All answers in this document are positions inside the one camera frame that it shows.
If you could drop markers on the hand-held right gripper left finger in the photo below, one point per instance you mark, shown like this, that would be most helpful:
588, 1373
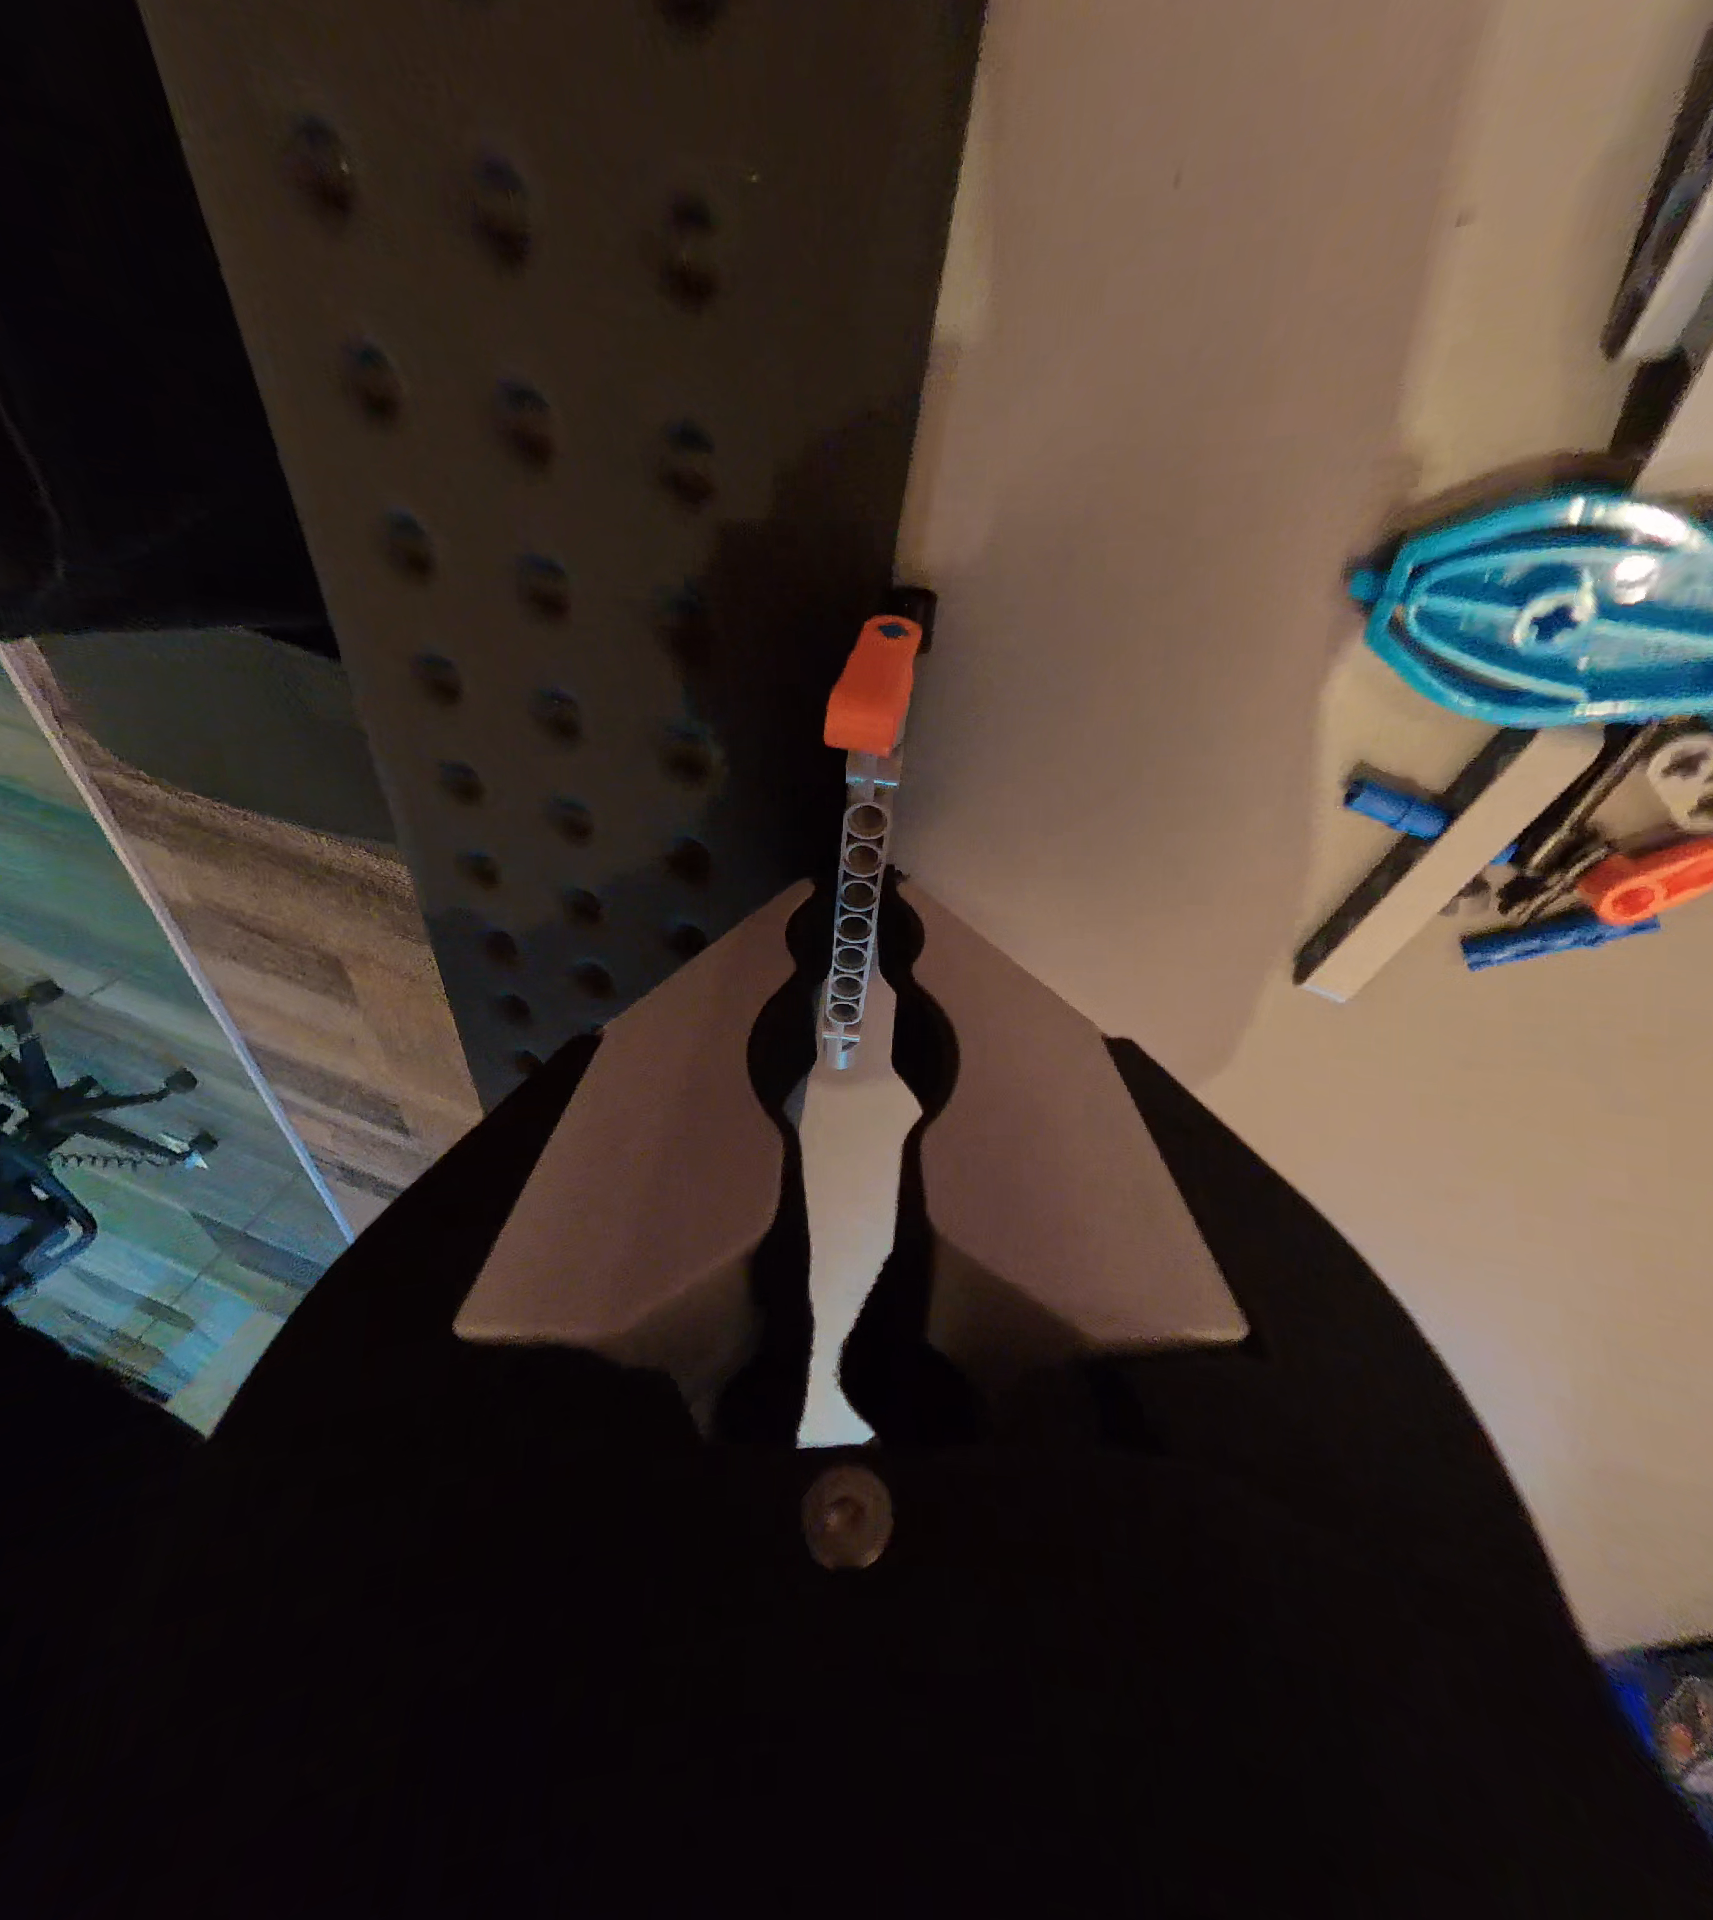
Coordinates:
617, 1199

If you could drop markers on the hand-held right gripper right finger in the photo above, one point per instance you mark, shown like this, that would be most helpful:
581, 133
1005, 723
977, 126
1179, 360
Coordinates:
1083, 1199

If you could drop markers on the grey perforated beam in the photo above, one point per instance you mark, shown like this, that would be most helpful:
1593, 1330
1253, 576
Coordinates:
858, 898

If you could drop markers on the pile of toy building pieces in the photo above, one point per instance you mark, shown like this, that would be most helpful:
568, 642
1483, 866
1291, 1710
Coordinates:
1667, 855

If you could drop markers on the long grey flat beam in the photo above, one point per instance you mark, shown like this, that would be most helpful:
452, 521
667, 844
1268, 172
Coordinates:
1442, 872

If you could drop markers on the office chair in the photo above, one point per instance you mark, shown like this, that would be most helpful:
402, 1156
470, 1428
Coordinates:
30, 1156

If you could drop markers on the turquoise wrench-shaped piece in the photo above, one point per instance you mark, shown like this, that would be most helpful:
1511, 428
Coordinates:
1590, 615

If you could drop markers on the black perforated mat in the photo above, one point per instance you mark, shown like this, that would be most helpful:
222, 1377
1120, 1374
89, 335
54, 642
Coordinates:
588, 389

